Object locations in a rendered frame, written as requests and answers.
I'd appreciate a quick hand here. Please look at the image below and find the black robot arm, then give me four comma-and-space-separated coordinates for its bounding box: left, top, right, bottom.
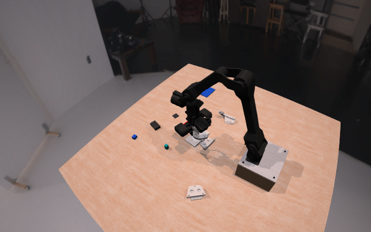
170, 66, 268, 166

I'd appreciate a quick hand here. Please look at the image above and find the blue flat rectangular plate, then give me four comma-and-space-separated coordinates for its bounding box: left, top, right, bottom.
201, 87, 215, 97

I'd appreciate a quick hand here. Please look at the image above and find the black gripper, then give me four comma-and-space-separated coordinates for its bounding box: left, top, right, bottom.
174, 108, 212, 137

